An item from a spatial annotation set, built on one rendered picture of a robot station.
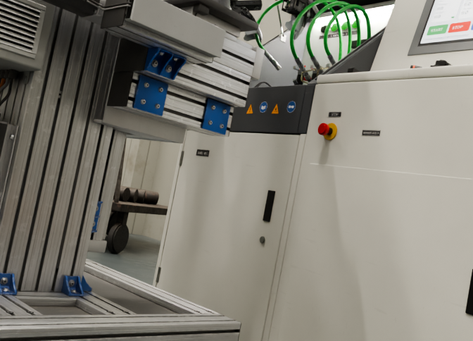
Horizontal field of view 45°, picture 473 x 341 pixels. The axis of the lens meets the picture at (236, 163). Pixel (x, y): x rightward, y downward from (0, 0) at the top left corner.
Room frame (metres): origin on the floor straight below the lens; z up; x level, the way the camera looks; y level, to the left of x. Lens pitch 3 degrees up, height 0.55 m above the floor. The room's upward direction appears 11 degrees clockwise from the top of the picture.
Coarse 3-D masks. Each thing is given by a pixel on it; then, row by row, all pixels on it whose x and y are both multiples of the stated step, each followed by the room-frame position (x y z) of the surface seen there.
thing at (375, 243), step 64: (384, 64) 1.85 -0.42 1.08; (384, 128) 1.52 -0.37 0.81; (448, 128) 1.37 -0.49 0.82; (320, 192) 1.66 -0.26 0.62; (384, 192) 1.49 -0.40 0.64; (448, 192) 1.34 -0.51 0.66; (320, 256) 1.63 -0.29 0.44; (384, 256) 1.46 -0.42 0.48; (448, 256) 1.32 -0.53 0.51; (320, 320) 1.59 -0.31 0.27; (384, 320) 1.43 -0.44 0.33; (448, 320) 1.30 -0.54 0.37
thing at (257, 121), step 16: (256, 96) 1.96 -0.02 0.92; (272, 96) 1.89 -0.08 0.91; (288, 96) 1.83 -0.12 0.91; (304, 96) 1.78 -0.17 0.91; (240, 112) 2.02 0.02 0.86; (256, 112) 1.95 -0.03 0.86; (240, 128) 2.00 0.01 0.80; (256, 128) 1.94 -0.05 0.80; (272, 128) 1.87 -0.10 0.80; (288, 128) 1.81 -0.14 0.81
